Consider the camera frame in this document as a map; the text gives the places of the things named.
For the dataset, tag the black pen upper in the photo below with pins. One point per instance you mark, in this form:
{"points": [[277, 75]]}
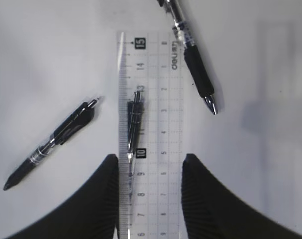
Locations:
{"points": [[192, 57]]}

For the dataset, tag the clear plastic ruler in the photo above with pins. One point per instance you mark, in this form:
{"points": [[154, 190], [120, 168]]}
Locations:
{"points": [[151, 62]]}

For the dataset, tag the black pen lower left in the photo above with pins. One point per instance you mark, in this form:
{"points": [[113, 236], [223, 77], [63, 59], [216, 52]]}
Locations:
{"points": [[77, 120]]}

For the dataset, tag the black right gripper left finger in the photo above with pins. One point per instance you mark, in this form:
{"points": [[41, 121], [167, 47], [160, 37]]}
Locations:
{"points": [[90, 213]]}

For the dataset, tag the black pen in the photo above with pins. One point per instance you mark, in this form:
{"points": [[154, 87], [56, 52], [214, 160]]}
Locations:
{"points": [[192, 57], [77, 120]]}

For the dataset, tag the black pen across ruler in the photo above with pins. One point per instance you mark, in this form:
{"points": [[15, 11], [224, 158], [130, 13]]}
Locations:
{"points": [[135, 111]]}

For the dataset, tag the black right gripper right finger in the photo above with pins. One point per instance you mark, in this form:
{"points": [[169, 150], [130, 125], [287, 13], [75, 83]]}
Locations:
{"points": [[211, 211]]}

